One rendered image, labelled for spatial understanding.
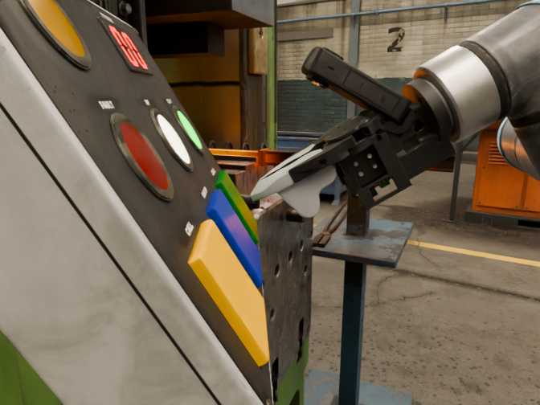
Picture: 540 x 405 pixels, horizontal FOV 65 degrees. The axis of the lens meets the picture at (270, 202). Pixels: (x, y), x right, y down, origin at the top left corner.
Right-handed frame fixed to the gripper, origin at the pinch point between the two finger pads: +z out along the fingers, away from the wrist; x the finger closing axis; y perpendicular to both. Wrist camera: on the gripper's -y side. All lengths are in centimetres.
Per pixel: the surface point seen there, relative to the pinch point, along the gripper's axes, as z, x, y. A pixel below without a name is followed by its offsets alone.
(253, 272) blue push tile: 2.7, -13.7, 3.1
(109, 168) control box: 3.3, -25.5, -9.2
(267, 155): -1.6, 45.2, 4.1
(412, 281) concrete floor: -36, 195, 140
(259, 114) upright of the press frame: -5, 82, -2
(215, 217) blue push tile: 2.8, -13.8, -2.3
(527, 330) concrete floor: -67, 136, 158
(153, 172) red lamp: 2.9, -21.0, -7.8
